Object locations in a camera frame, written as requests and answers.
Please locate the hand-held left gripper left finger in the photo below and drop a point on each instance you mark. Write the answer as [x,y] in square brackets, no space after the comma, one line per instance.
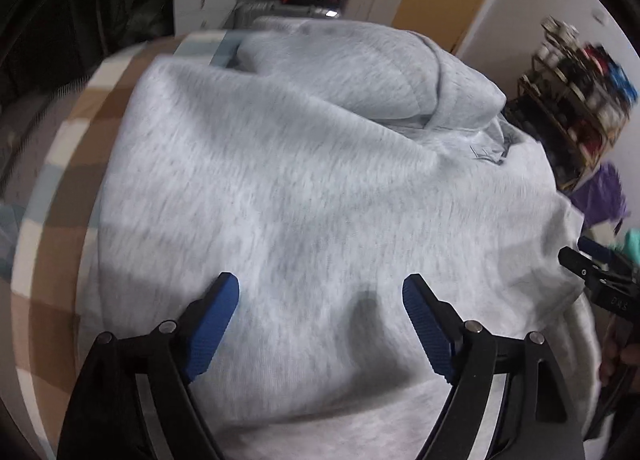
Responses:
[216,322]

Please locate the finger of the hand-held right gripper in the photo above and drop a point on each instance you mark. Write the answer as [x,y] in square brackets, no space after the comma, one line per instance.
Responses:
[587,270]
[597,246]

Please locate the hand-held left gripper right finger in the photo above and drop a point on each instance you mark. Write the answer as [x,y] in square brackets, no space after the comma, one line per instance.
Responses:
[426,322]

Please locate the light grey hoodie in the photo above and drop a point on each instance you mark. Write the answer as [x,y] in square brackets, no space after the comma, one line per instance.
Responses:
[300,180]

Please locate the person's right hand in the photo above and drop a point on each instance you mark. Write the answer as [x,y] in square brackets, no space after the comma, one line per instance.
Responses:
[614,355]

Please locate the teal cloth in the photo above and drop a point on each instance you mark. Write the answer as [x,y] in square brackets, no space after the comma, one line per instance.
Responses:
[632,242]

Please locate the purple cloth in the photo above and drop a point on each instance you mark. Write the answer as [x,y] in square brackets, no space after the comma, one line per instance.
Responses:
[600,195]

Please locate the wooden shelf rack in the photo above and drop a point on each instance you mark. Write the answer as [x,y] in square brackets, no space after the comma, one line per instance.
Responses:
[575,95]

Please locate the checkered blanket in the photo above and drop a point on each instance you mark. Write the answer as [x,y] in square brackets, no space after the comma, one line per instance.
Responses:
[55,220]

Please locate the silver ribbed suitcase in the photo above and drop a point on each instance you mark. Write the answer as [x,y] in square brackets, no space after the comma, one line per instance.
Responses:
[280,10]

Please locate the white wall switch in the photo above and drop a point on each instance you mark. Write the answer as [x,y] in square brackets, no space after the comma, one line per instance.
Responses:
[598,15]

